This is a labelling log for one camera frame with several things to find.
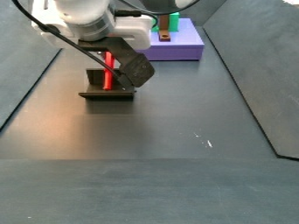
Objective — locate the black angled bracket holder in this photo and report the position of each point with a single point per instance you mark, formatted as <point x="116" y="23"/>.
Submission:
<point x="96" y="93"/>

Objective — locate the red peg object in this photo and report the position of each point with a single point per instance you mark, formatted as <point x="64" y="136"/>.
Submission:
<point x="108" y="75"/>

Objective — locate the brown slotted block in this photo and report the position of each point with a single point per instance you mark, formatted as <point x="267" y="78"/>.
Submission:
<point x="164" y="37"/>

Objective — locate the green block left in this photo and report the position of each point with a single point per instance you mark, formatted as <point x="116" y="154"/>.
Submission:
<point x="154" y="29"/>

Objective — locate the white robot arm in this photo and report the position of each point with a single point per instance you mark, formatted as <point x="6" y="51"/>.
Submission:
<point x="89" y="20"/>

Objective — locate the green block right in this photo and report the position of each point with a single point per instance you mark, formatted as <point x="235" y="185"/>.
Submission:
<point x="173" y="22"/>

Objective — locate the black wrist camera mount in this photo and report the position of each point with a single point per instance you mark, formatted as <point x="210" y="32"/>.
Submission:
<point x="134" y="70"/>

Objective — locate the purple base board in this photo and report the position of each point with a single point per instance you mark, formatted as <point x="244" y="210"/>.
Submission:
<point x="184" y="47"/>

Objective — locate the green block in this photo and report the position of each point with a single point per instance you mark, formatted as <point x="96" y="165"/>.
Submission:
<point x="154" y="29"/>
<point x="173" y="22"/>

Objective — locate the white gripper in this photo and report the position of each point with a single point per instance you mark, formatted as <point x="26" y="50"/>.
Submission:
<point x="89" y="20"/>

